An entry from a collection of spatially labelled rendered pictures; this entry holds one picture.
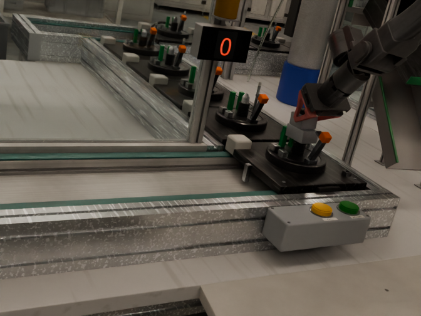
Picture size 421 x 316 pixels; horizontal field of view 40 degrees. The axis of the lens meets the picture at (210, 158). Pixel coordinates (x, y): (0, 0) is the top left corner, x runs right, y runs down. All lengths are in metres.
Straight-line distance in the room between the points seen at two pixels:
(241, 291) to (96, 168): 0.42
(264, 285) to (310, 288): 0.09
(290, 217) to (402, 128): 0.50
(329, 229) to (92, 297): 0.47
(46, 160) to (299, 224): 0.51
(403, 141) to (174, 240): 0.68
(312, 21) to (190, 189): 1.15
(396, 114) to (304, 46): 0.80
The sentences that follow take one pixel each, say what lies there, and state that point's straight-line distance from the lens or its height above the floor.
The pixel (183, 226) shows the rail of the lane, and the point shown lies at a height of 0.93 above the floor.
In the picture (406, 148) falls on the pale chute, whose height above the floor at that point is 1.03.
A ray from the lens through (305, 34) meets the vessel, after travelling 2.24.
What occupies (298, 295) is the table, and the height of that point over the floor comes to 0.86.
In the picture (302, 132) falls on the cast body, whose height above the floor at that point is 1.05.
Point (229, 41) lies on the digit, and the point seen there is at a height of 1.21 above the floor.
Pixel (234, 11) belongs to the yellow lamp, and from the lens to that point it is 1.27.
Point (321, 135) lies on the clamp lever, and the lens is 1.28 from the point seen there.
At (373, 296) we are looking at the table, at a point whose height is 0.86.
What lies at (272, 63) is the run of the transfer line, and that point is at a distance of 2.70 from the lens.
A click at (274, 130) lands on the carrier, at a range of 1.56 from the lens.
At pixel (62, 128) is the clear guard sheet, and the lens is 1.26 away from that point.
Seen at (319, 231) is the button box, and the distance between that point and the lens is 1.14.
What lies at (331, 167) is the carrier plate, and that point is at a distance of 1.40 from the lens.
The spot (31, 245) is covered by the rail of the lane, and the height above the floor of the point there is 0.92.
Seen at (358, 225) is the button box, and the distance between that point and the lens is 1.20.
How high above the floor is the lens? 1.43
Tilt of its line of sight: 21 degrees down
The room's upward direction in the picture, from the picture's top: 12 degrees clockwise
